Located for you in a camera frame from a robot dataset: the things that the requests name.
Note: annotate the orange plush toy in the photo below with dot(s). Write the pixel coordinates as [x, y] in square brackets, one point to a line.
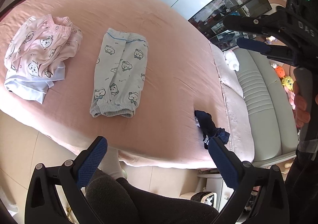
[279, 70]

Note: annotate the pink bed sheet mattress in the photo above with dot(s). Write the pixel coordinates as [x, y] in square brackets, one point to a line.
[180, 78]

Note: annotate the white sock foot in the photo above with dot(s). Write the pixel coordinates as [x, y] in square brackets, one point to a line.
[110, 164]

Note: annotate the person right hand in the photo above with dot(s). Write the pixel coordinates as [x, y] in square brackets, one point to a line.
[302, 116]

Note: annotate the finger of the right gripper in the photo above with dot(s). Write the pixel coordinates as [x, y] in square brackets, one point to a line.
[267, 25]
[274, 52]

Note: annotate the yellow plush toy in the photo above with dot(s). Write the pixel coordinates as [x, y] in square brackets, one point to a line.
[287, 82]

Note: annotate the light blue folded garment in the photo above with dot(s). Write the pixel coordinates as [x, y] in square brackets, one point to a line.
[33, 88]

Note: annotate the light blue cartoon pajama pants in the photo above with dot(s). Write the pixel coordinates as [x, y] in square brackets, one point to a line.
[119, 74]

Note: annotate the person leg black trousers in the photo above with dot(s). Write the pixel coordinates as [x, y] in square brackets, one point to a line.
[117, 201]

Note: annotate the navy blue garment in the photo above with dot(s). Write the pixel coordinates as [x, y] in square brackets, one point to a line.
[209, 129]

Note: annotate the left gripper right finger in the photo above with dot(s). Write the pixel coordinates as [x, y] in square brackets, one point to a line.
[271, 203]

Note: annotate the black glass display cabinet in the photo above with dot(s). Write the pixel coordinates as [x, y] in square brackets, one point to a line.
[209, 20]

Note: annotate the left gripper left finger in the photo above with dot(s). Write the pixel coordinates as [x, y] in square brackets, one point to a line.
[43, 204]

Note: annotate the pink cartoon pajama garment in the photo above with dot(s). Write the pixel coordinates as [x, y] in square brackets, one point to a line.
[41, 45]

